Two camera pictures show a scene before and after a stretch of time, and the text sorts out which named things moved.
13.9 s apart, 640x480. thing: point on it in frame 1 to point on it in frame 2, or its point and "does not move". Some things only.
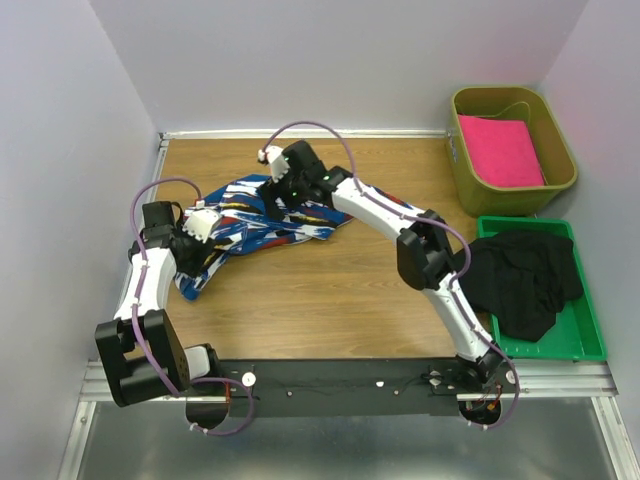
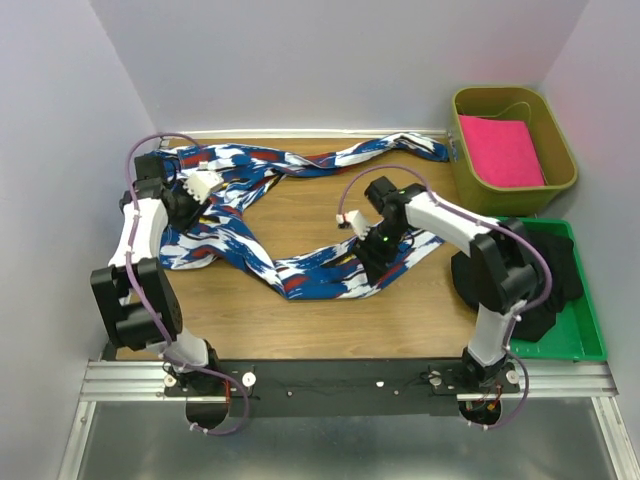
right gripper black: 271,191 to 373,265
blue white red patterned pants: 235,212 to 221,235
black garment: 522,278 does not move
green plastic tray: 578,334 does not move
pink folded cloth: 501,152 does not move
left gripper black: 193,265 to 195,216
